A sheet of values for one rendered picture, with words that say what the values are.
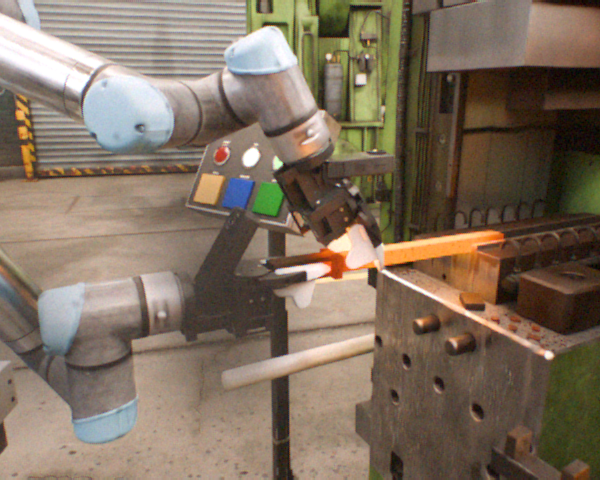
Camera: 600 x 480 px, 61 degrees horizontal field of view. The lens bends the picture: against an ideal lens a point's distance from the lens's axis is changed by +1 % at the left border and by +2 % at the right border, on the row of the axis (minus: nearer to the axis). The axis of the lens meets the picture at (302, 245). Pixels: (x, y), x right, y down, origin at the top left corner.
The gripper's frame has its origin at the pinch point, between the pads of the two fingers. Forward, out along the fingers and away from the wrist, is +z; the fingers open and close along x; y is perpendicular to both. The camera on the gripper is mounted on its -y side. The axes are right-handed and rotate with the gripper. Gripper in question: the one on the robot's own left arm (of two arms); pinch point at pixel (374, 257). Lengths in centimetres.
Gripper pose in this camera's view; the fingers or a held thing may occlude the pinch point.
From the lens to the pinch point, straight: 76.7
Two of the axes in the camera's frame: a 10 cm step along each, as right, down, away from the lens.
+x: 4.6, 2.5, -8.5
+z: 4.3, 7.7, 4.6
